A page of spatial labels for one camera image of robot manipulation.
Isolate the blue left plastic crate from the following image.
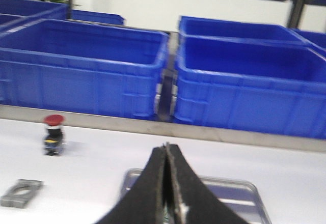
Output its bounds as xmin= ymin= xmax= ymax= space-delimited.
xmin=1 ymin=0 xmax=68 ymax=32

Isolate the grey metal clamp block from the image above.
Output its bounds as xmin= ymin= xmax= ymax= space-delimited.
xmin=1 ymin=179 xmax=43 ymax=208

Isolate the blue right plastic crate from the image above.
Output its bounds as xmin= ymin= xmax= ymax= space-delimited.
xmin=174 ymin=37 xmax=325 ymax=139

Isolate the blue rear left crate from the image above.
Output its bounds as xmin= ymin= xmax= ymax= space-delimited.
xmin=70 ymin=10 xmax=124 ymax=25

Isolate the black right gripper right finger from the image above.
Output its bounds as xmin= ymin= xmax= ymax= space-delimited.
xmin=165 ymin=144 xmax=246 ymax=223

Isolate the blue rear right crate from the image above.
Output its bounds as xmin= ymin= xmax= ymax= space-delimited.
xmin=179 ymin=16 xmax=309 ymax=46

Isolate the silver metal tray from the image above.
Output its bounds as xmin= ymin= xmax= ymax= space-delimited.
xmin=119 ymin=168 xmax=272 ymax=224

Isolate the red emergency stop button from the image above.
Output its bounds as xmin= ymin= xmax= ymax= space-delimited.
xmin=43 ymin=114 xmax=65 ymax=156

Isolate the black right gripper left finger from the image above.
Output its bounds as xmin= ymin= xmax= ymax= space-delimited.
xmin=98 ymin=144 xmax=170 ymax=223

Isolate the blue centre plastic crate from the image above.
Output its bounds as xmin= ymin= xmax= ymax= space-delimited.
xmin=1 ymin=19 xmax=169 ymax=119

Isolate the blue plastic crate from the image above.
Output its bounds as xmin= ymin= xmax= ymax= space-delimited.
xmin=1 ymin=19 xmax=169 ymax=119
xmin=1 ymin=0 xmax=68 ymax=32
xmin=174 ymin=37 xmax=325 ymax=139

